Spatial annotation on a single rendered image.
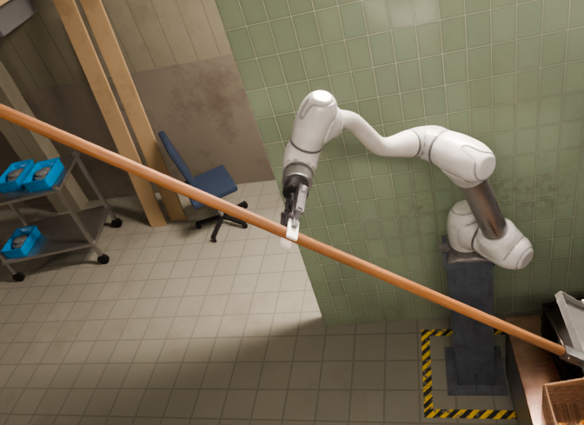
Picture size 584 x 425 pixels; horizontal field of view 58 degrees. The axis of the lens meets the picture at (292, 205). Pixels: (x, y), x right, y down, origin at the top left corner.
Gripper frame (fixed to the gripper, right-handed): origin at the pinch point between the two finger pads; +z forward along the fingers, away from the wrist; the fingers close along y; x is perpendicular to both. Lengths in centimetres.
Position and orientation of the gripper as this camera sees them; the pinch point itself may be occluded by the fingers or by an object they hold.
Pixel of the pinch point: (289, 234)
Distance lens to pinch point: 138.0
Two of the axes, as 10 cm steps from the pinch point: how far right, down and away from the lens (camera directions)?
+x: -8.9, -3.9, -2.2
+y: -4.4, 6.5, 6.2
